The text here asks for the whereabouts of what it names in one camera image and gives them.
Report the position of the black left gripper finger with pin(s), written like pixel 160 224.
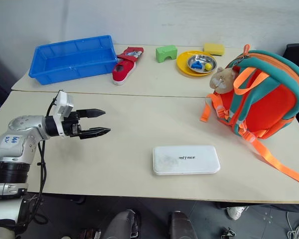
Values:
pixel 91 113
pixel 96 132

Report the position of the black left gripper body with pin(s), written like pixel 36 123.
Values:
pixel 72 125

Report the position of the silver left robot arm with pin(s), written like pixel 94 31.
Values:
pixel 27 124

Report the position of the white rectangular case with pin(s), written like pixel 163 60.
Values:
pixel 187 159

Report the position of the orange and teal backpack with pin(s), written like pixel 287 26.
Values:
pixel 264 107

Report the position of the red canvas shoe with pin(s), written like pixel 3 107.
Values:
pixel 123 71

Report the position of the blue plastic bin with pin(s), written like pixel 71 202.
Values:
pixel 72 62

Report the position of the green arch block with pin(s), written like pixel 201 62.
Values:
pixel 165 52

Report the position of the yellow plate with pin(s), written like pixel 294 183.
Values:
pixel 183 67

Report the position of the white robot body shell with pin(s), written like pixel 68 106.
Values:
pixel 2 211

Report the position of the blue toy piece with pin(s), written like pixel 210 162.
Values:
pixel 196 65

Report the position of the silver metal dish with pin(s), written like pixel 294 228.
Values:
pixel 201 59

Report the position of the small yellow ball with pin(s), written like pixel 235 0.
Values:
pixel 208 66

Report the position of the dark rounded shape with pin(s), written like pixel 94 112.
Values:
pixel 182 225

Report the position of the beige plush toy pendant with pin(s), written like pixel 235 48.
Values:
pixel 223 79

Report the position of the yellow sponge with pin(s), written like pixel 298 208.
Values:
pixel 214 48

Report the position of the white sneaker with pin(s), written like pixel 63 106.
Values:
pixel 235 212

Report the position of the black chair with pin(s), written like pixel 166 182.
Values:
pixel 297 51

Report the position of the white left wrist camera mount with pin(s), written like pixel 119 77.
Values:
pixel 64 102

